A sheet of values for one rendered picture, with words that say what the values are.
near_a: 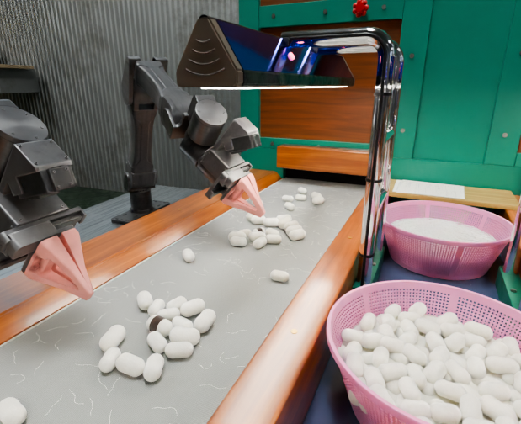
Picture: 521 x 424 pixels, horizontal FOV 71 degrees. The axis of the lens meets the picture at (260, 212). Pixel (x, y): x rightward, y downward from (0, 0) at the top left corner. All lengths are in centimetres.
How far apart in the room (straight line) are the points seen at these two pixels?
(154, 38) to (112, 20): 46
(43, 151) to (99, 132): 363
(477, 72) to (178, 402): 102
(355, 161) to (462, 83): 34
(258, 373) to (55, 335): 28
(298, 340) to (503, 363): 23
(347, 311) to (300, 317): 8
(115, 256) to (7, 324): 19
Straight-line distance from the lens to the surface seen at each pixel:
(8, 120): 49
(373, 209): 62
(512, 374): 53
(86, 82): 411
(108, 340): 49
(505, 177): 118
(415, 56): 115
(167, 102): 75
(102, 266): 67
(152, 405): 43
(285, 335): 46
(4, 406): 46
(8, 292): 64
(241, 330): 50
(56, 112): 446
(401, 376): 47
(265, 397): 39
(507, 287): 77
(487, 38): 116
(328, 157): 114
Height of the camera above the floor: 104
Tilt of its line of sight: 19 degrees down
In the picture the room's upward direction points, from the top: straight up
